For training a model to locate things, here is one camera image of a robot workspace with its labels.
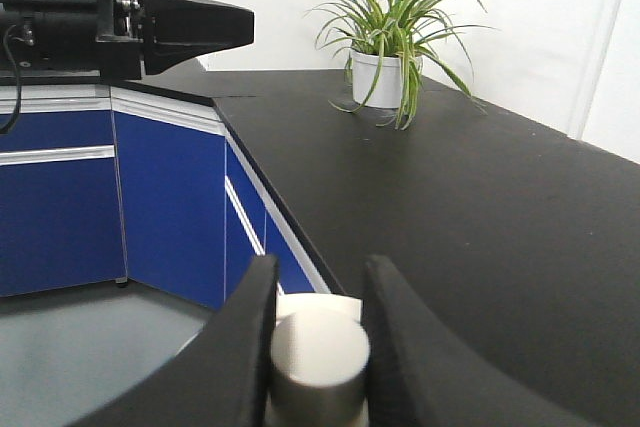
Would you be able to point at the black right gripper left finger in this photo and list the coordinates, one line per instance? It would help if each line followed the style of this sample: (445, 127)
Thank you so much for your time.
(221, 377)

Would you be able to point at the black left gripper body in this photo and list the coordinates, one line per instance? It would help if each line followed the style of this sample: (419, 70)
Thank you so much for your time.
(77, 35)

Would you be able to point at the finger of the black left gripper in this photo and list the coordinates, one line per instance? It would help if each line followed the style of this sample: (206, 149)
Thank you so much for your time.
(177, 30)

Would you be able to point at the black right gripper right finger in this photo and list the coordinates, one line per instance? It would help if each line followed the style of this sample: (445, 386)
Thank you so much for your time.
(421, 374)

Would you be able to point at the glass jar with beige lid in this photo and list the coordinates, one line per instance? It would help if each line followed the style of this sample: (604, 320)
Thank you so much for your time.
(317, 360)

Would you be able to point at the blue corner cabinets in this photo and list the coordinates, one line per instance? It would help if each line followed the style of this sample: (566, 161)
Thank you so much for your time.
(106, 184)

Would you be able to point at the white plant pot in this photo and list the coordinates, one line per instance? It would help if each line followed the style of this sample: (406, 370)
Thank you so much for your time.
(379, 82)

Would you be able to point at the green spider plant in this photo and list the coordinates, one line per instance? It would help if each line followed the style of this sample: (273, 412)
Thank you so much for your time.
(407, 29)

